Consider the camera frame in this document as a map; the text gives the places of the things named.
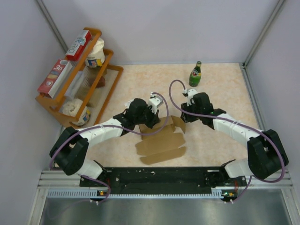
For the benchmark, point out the small clear plastic bag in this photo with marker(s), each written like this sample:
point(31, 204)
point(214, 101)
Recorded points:
point(127, 104)

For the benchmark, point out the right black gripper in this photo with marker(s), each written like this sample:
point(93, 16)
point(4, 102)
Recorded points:
point(186, 117)

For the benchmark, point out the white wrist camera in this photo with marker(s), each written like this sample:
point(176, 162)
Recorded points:
point(155, 102)
point(189, 93)

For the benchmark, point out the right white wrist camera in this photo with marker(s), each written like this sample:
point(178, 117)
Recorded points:
point(189, 93)

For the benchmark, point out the white paper bag lower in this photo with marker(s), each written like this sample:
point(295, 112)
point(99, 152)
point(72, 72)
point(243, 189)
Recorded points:
point(71, 108)

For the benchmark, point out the orange wooden shelf rack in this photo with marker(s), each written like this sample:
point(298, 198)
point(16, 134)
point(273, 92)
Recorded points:
point(93, 85)

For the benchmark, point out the red white box upper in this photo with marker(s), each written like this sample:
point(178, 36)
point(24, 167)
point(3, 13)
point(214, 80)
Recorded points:
point(78, 45)

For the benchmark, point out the brown cardboard box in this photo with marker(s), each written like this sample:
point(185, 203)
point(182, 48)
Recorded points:
point(165, 141)

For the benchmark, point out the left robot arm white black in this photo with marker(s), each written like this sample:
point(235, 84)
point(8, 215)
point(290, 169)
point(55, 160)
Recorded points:
point(69, 152)

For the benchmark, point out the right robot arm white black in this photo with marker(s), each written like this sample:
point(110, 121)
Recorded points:
point(265, 152)

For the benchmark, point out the white paper bag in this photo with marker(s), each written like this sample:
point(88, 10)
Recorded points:
point(96, 57)
point(71, 108)

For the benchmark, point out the white paper bag upper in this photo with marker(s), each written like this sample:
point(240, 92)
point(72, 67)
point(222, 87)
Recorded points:
point(96, 57)

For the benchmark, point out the green glass bottle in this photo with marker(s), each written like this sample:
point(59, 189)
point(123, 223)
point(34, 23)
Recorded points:
point(195, 75)

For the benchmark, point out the red white box lower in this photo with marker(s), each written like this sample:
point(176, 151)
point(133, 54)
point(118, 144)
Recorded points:
point(55, 78)

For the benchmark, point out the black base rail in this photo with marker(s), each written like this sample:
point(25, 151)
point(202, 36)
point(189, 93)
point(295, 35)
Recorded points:
point(168, 180)

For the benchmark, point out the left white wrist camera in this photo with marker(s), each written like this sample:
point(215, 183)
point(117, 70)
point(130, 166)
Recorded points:
point(155, 102)

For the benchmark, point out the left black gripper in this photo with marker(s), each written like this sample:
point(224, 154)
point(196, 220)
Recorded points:
point(154, 119)

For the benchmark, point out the red white box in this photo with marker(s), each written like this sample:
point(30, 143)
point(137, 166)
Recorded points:
point(55, 78)
point(78, 45)

